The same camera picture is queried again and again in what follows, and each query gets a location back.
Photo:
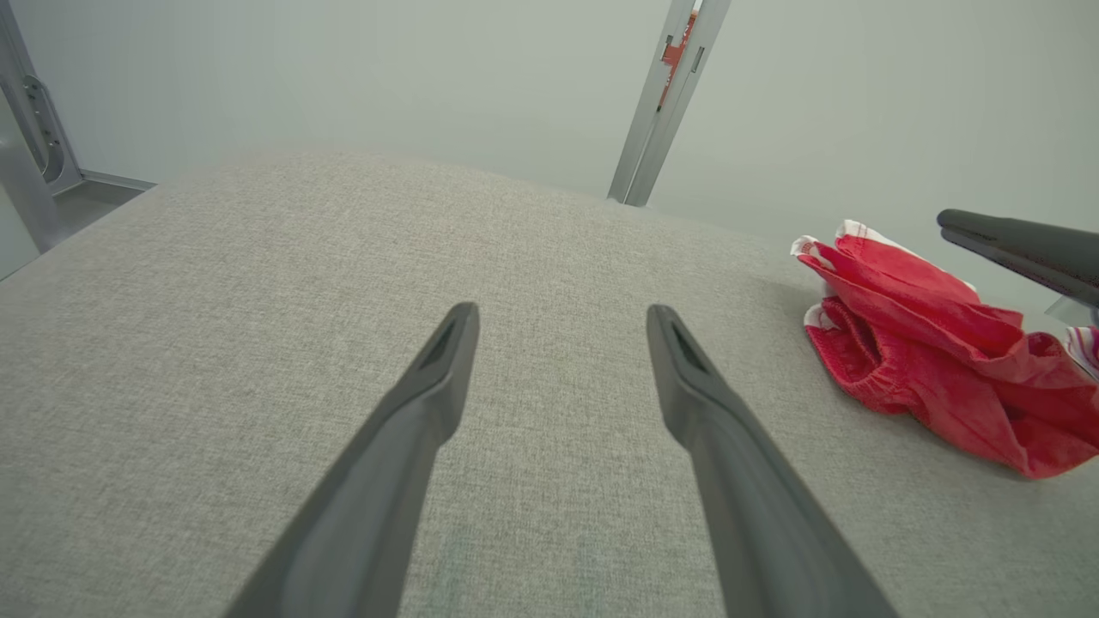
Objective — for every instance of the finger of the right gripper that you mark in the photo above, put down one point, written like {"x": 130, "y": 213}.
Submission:
{"x": 1030, "y": 239}
{"x": 1069, "y": 283}

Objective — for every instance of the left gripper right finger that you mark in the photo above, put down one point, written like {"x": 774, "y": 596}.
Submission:
{"x": 747, "y": 498}

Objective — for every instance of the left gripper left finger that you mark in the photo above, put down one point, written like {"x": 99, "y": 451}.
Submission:
{"x": 386, "y": 481}

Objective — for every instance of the red shorts with white stripe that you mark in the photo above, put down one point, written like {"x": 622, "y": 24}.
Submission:
{"x": 927, "y": 360}

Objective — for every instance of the grey partition frame post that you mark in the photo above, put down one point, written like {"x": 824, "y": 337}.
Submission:
{"x": 633, "y": 154}
{"x": 659, "y": 154}

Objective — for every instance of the orange frame clip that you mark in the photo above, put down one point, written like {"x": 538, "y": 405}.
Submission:
{"x": 674, "y": 56}

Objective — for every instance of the grey slotted corner post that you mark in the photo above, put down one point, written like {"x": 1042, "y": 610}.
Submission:
{"x": 26, "y": 197}

